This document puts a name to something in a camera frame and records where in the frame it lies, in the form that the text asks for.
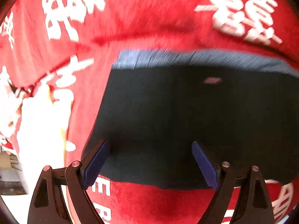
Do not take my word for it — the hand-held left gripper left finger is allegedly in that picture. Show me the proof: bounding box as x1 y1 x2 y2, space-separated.
27 139 111 224

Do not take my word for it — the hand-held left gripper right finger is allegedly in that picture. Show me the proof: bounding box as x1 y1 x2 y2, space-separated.
192 141 275 224

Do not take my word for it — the white pink fluffy cloth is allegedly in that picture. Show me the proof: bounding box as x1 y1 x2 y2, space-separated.
0 79 24 145

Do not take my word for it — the red printed sofa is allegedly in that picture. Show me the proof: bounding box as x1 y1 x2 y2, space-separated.
0 0 299 224

